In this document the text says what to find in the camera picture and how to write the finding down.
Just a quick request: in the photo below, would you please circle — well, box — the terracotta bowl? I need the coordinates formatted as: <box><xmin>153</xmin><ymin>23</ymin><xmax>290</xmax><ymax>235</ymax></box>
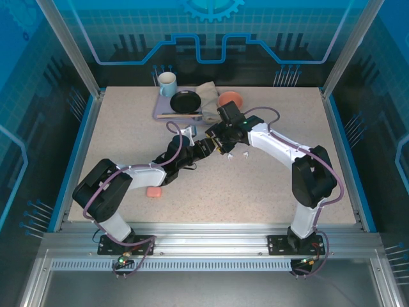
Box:
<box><xmin>218</xmin><ymin>91</ymin><xmax>244</xmax><ymax>109</ymax></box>

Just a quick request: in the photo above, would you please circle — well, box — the grey folded cloth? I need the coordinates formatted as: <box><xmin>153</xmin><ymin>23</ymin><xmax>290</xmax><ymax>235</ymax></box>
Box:
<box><xmin>195</xmin><ymin>81</ymin><xmax>223</xmax><ymax>125</ymax></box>

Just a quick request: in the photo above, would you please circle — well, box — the black round plate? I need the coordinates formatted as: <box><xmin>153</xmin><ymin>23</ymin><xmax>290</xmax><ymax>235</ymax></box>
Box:
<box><xmin>169</xmin><ymin>90</ymin><xmax>203</xmax><ymax>114</ymax></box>

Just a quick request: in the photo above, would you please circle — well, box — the lavender serving tray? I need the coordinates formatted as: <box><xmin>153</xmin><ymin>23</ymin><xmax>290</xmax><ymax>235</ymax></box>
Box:
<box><xmin>152</xmin><ymin>86</ymin><xmax>205</xmax><ymax>122</ymax></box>

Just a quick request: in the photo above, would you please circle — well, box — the light blue mug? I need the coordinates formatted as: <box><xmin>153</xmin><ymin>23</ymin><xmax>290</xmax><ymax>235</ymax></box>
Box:
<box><xmin>158</xmin><ymin>72</ymin><xmax>178</xmax><ymax>98</ymax></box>

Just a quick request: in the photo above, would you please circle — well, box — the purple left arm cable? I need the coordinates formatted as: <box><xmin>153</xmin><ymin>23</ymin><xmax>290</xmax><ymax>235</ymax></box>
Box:
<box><xmin>82</xmin><ymin>122</ymin><xmax>190</xmax><ymax>278</ymax></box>

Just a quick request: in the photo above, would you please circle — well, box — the aluminium front rail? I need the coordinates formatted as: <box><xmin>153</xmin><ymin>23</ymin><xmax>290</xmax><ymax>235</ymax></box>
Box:
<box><xmin>41</xmin><ymin>222</ymin><xmax>383</xmax><ymax>256</ymax></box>

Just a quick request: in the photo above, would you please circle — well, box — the aluminium table side rail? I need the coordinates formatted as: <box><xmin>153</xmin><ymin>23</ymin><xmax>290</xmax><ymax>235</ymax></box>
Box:
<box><xmin>52</xmin><ymin>91</ymin><xmax>106</xmax><ymax>233</ymax></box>
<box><xmin>319</xmin><ymin>88</ymin><xmax>380</xmax><ymax>233</ymax></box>

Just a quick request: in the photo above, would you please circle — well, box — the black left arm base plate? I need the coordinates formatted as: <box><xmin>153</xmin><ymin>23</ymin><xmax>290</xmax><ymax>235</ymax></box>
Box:
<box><xmin>97</xmin><ymin>234</ymin><xmax>157</xmax><ymax>256</ymax></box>

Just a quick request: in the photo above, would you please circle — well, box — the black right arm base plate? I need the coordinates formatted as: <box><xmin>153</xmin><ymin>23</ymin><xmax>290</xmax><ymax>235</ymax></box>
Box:
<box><xmin>266</xmin><ymin>234</ymin><xmax>325</xmax><ymax>256</ymax></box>

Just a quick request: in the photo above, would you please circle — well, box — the slotted grey cable duct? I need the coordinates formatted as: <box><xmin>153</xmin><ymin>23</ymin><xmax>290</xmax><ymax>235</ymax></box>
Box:
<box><xmin>50</xmin><ymin>259</ymin><xmax>294</xmax><ymax>272</ymax></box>

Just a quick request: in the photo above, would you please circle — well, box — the green-lit cable connector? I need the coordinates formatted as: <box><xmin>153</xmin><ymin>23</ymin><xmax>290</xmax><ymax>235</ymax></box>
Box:
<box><xmin>115</xmin><ymin>251</ymin><xmax>134</xmax><ymax>269</ymax></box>
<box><xmin>297</xmin><ymin>256</ymin><xmax>317</xmax><ymax>269</ymax></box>

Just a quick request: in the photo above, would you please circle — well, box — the aluminium frame post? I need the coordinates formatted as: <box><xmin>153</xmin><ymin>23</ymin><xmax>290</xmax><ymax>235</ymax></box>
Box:
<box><xmin>320</xmin><ymin>0</ymin><xmax>386</xmax><ymax>100</ymax></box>
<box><xmin>34</xmin><ymin>0</ymin><xmax>106</xmax><ymax>100</ymax></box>

